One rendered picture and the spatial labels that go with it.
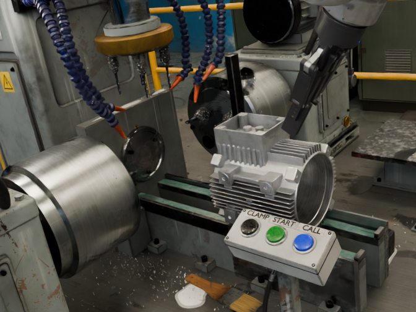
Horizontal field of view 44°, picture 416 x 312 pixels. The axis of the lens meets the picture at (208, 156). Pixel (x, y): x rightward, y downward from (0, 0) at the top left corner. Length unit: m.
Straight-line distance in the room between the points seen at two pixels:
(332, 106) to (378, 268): 0.66
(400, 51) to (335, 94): 2.60
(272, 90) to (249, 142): 0.41
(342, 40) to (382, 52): 3.46
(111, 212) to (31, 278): 0.19
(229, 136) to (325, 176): 0.23
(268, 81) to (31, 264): 0.80
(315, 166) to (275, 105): 0.34
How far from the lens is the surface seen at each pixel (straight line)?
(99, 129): 1.25
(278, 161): 1.01
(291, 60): 1.49
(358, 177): 1.57
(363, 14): 0.79
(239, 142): 1.03
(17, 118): 1.40
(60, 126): 1.33
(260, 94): 1.37
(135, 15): 1.18
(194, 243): 1.24
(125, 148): 1.29
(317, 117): 1.59
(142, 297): 1.19
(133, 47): 1.14
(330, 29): 0.80
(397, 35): 4.20
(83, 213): 0.98
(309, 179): 1.14
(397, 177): 1.52
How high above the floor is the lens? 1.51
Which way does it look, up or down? 23 degrees down
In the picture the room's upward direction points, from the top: 9 degrees counter-clockwise
